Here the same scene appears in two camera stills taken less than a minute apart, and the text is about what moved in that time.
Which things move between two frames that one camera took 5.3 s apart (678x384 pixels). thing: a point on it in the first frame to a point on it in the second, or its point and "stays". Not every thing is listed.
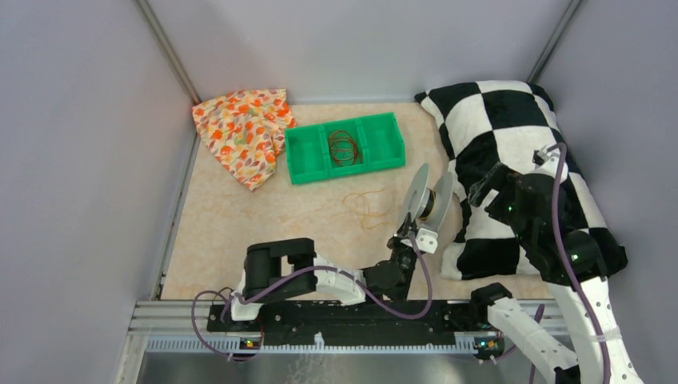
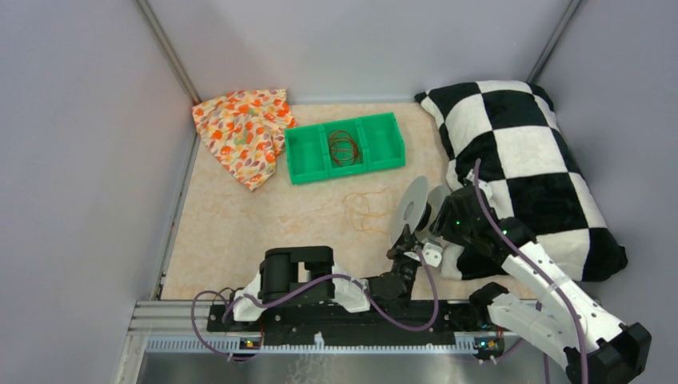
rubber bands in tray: x=343 y=148 stays
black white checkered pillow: x=513 y=123 stays
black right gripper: x=498 y=178 to x=441 y=225
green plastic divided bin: x=309 y=157 stays
